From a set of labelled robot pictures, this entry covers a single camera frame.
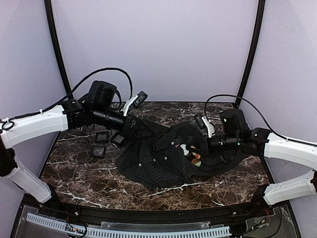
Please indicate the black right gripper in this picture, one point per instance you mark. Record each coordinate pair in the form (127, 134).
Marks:
(206, 143)

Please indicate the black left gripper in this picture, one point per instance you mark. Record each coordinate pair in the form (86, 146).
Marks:
(132, 123)

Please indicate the dark pinstriped garment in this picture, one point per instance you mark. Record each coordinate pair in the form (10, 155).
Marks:
(159, 162)

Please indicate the round white brooch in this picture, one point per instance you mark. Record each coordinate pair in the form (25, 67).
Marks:
(196, 162)

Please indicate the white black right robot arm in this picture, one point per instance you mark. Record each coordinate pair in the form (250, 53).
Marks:
(262, 143)

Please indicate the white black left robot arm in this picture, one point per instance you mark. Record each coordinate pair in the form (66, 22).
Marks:
(92, 108)

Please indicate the black square box right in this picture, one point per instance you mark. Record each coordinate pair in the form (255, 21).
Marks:
(117, 139)

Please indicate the black square box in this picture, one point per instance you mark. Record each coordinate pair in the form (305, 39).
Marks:
(117, 139)
(98, 151)
(102, 137)

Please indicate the black square box rear left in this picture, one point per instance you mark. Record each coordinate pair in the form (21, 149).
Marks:
(102, 137)

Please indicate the black square box front left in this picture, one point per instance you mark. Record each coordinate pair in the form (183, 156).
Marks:
(98, 151)

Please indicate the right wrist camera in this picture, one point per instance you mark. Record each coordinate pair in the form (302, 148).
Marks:
(204, 123)

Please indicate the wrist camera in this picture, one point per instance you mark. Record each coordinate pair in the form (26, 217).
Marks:
(204, 123)
(134, 102)

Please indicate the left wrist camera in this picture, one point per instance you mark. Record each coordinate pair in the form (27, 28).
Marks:
(134, 102)

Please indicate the black front table rail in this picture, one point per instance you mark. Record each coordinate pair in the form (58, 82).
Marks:
(232, 215)

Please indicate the white slotted cable duct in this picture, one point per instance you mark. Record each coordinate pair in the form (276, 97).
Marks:
(125, 230)

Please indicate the black right frame post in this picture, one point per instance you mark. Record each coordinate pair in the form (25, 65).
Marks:
(252, 51)

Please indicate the black frame post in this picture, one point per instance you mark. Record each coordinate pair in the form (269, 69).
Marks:
(56, 47)
(252, 51)

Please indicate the black left frame post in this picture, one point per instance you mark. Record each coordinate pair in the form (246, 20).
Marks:
(56, 47)

